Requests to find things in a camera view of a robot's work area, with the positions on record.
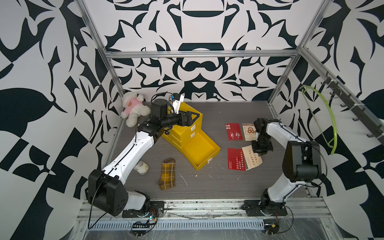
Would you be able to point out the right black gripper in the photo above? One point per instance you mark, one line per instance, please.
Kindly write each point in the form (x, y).
(260, 152)

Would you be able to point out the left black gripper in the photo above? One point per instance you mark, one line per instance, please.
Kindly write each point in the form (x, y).
(184, 118)

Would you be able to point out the cream postcard red text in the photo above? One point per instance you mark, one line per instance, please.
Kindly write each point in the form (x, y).
(252, 159)

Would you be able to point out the red postcard white text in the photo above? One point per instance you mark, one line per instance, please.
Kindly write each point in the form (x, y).
(236, 160)

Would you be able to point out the yellow bottom drawer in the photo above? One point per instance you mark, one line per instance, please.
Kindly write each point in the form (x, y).
(200, 150)

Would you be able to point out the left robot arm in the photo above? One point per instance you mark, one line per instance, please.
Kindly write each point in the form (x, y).
(106, 189)

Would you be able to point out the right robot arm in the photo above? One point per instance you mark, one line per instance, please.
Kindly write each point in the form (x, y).
(302, 162)

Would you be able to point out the white teddy bear pink shirt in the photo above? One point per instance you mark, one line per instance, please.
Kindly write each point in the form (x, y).
(134, 108)

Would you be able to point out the yellow plaid sock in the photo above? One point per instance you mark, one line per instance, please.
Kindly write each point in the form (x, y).
(168, 176)

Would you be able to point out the grey patterned pouch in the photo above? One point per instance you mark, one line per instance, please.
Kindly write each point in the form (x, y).
(141, 167)

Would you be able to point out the green plastic hoop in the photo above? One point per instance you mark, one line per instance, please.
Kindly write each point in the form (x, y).
(311, 96)

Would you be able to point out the right black connector box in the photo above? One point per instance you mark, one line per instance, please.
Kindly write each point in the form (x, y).
(271, 227)

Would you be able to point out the black connector box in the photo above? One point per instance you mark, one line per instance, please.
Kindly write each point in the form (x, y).
(271, 227)
(139, 229)

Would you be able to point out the left black connector box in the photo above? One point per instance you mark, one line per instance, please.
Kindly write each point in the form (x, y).
(139, 229)

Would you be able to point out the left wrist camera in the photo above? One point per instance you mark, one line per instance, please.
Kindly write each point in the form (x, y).
(176, 100)

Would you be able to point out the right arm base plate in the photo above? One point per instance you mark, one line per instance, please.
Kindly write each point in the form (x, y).
(259, 208)

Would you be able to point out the aluminium frame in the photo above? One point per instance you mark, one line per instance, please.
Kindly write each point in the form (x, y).
(229, 53)

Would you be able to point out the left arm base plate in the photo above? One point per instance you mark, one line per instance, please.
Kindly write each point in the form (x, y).
(146, 211)

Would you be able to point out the black hook rail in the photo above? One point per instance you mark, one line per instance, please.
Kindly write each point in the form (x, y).
(361, 111)

